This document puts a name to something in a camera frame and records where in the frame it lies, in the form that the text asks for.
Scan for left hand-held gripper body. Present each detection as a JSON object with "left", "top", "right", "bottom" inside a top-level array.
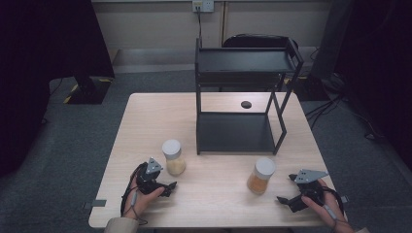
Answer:
[{"left": 135, "top": 157, "right": 169, "bottom": 196}]

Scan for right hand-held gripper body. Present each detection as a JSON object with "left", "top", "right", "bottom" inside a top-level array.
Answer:
[{"left": 287, "top": 168, "right": 329, "bottom": 214}]

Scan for jar with pale yellow powder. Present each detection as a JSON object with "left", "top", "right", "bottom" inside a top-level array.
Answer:
[{"left": 161, "top": 139, "right": 188, "bottom": 178}]

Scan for jar with orange powder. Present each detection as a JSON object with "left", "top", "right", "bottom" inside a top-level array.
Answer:
[{"left": 246, "top": 156, "right": 277, "bottom": 196}]

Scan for black metal shelf rack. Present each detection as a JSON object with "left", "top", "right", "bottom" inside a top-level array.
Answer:
[{"left": 194, "top": 37, "right": 305, "bottom": 156}]

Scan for person's left hand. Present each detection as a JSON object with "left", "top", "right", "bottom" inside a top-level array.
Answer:
[{"left": 123, "top": 171, "right": 166, "bottom": 219}]

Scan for person's right hand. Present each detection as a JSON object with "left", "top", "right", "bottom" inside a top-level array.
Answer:
[{"left": 300, "top": 179, "right": 345, "bottom": 225}]

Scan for black stand base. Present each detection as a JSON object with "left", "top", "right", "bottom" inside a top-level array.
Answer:
[{"left": 62, "top": 76, "right": 114, "bottom": 106}]

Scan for dark curtain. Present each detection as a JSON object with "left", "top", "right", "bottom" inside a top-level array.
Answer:
[
  {"left": 334, "top": 0, "right": 412, "bottom": 171},
  {"left": 0, "top": 0, "right": 116, "bottom": 179}
]

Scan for black chair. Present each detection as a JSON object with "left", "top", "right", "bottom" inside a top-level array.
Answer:
[{"left": 222, "top": 33, "right": 299, "bottom": 50}]

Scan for right hand-held gripper cable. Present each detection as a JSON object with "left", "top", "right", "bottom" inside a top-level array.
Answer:
[{"left": 319, "top": 185, "right": 350, "bottom": 228}]

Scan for black floor cables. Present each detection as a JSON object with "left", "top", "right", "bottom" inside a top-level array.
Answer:
[{"left": 304, "top": 91, "right": 378, "bottom": 142}]

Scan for black power cable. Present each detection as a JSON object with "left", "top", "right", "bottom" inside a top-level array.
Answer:
[{"left": 195, "top": 5, "right": 204, "bottom": 50}]

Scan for white wall socket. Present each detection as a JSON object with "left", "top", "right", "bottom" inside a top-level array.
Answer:
[{"left": 191, "top": 0, "right": 216, "bottom": 14}]

